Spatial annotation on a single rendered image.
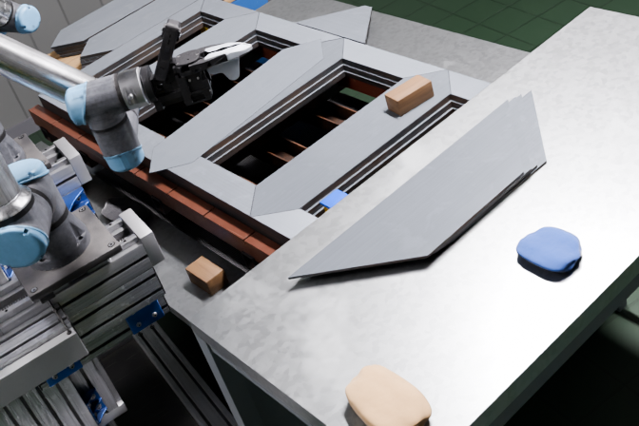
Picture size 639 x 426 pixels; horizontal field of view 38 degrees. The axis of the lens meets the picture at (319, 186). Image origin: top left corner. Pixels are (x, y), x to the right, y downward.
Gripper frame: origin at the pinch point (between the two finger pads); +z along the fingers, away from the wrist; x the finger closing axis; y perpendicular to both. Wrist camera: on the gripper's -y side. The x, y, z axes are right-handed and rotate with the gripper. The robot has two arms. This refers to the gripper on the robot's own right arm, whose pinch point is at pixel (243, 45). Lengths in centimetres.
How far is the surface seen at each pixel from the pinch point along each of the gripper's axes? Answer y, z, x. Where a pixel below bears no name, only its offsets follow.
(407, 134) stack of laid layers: 54, 30, -54
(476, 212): 41, 34, 14
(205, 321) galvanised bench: 44, -22, 20
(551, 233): 42, 44, 27
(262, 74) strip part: 45, -6, -104
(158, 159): 49, -39, -74
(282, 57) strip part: 44, 2, -112
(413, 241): 41.1, 20.4, 17.4
